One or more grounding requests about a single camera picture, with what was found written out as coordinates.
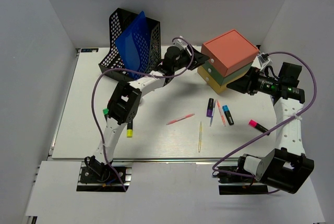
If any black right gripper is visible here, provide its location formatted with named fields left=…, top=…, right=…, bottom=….
left=226, top=66, right=281, bottom=95

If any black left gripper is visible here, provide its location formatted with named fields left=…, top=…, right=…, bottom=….
left=172, top=44, right=210, bottom=73

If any green drawer box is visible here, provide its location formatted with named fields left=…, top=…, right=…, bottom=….
left=202, top=61, right=253, bottom=86

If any orange drawer box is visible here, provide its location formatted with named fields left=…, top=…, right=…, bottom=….
left=201, top=29, right=259, bottom=74

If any blue plastic folder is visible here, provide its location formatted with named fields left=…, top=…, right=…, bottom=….
left=115, top=8, right=150, bottom=80

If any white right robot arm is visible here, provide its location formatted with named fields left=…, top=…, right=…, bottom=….
left=227, top=62, right=314, bottom=194

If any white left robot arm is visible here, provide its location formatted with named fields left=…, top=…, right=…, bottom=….
left=85, top=45, right=209, bottom=182

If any yellow drawer box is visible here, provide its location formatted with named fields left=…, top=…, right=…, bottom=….
left=197, top=67, right=236, bottom=94

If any blue cap black highlighter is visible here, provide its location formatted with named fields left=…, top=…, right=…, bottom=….
left=222, top=105, right=234, bottom=125

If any purple cap black highlighter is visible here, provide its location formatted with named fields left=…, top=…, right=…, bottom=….
left=206, top=98, right=214, bottom=117

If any pink cap black highlighter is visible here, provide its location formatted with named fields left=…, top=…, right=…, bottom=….
left=248, top=120, right=268, bottom=133

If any thin orange pen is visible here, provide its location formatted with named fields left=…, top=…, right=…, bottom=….
left=217, top=100, right=226, bottom=126

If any thin blue pen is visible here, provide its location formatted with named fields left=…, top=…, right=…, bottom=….
left=209, top=100, right=217, bottom=127

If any black mesh file rack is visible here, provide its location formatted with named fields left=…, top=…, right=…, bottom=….
left=99, top=8, right=162, bottom=82

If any thin pink pen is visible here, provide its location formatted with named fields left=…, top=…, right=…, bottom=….
left=166, top=113, right=195, bottom=125

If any thin yellow pen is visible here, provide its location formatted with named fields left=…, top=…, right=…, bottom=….
left=198, top=121, right=202, bottom=153

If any yellow cap black highlighter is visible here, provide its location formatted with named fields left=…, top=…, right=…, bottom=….
left=126, top=121, right=133, bottom=138

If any green cap black highlighter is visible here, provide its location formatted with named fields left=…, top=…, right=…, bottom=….
left=103, top=108, right=109, bottom=121

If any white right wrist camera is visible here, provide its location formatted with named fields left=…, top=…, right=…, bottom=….
left=257, top=53, right=272, bottom=70

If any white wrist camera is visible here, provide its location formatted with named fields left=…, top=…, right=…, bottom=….
left=257, top=53, right=272, bottom=70
left=172, top=38, right=190, bottom=53

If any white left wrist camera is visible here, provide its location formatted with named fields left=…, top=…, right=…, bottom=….
left=172, top=38, right=190, bottom=53

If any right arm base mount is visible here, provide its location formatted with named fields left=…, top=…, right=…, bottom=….
left=212, top=165, right=269, bottom=195

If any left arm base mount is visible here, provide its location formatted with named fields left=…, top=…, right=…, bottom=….
left=76, top=164, right=132, bottom=193

